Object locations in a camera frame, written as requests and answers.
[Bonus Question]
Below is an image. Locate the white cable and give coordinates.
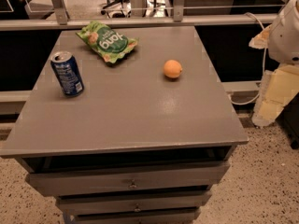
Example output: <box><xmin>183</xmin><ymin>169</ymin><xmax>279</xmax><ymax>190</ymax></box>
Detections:
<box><xmin>228</xmin><ymin>11</ymin><xmax>269</xmax><ymax>106</ymax></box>

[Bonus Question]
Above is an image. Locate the blue pepsi can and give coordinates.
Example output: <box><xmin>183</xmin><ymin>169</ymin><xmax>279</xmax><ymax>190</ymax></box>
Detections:
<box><xmin>50</xmin><ymin>50</ymin><xmax>84</xmax><ymax>97</ymax></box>

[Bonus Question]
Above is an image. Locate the green chip bag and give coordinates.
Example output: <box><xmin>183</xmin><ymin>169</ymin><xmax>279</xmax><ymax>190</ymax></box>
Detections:
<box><xmin>77</xmin><ymin>21</ymin><xmax>138</xmax><ymax>63</ymax></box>

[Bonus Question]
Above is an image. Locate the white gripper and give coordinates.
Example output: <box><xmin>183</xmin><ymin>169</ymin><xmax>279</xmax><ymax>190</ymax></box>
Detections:
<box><xmin>249</xmin><ymin>0</ymin><xmax>299</xmax><ymax>127</ymax></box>

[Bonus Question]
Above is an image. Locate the orange fruit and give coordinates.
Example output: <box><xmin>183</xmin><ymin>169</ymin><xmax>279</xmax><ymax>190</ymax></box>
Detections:
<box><xmin>164</xmin><ymin>60</ymin><xmax>182</xmax><ymax>78</ymax></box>

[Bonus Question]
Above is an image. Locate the middle grey drawer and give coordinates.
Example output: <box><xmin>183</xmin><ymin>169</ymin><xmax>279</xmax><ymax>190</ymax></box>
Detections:
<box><xmin>57</xmin><ymin>190</ymin><xmax>211</xmax><ymax>215</ymax></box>

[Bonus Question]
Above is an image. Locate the grey drawer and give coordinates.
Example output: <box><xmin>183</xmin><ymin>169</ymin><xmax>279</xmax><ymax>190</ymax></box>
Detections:
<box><xmin>26</xmin><ymin>161</ymin><xmax>230</xmax><ymax>196</ymax></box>
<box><xmin>57</xmin><ymin>190</ymin><xmax>211</xmax><ymax>215</ymax></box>
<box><xmin>63</xmin><ymin>207</ymin><xmax>200</xmax><ymax>224</ymax></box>

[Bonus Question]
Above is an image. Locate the grey drawer cabinet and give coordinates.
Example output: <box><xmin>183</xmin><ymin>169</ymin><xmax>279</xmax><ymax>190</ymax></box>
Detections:
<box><xmin>0</xmin><ymin>26</ymin><xmax>249</xmax><ymax>224</ymax></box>

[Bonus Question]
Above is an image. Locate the top grey drawer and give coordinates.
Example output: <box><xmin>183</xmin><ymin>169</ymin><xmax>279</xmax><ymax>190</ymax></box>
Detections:
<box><xmin>26</xmin><ymin>161</ymin><xmax>230</xmax><ymax>196</ymax></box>

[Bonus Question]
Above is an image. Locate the grey metal railing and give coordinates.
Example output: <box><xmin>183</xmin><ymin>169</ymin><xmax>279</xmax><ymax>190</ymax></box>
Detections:
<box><xmin>0</xmin><ymin>0</ymin><xmax>290</xmax><ymax>31</ymax></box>

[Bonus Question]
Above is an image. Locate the bottom grey drawer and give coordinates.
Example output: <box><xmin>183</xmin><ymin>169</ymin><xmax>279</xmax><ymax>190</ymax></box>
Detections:
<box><xmin>63</xmin><ymin>207</ymin><xmax>200</xmax><ymax>224</ymax></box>

